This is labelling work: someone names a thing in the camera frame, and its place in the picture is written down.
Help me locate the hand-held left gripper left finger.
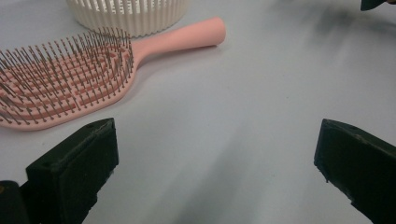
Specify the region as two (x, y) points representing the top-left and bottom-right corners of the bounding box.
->
(20, 117), (120, 224)

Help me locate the pink hairbrush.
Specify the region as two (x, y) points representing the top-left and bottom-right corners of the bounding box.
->
(0, 16), (227, 132)

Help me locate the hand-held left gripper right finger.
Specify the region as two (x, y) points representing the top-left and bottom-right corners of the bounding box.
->
(313, 118), (396, 224)

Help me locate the white slotted plastic basket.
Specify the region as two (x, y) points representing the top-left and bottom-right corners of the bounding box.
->
(65, 0), (191, 38)

